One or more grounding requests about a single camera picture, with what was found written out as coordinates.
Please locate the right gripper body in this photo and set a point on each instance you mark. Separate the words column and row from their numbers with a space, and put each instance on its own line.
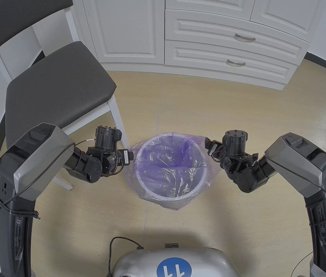
column 213, row 149

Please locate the white wardrobe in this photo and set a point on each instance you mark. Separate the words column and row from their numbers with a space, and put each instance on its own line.
column 209, row 24

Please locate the purple plastic bag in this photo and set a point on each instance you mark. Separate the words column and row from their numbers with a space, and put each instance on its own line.
column 180, row 166

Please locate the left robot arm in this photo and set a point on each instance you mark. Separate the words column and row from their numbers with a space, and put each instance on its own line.
column 36, row 160

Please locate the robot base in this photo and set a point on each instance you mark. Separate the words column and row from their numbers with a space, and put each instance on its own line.
column 180, row 260

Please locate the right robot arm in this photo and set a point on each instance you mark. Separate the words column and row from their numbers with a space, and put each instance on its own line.
column 295, row 163

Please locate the white chair with grey seat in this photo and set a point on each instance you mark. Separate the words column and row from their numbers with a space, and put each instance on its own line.
column 59, row 82

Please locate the white trash bin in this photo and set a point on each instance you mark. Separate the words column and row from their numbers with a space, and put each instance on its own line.
column 174, row 197

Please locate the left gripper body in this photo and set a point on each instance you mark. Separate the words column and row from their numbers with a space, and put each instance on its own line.
column 127, row 158

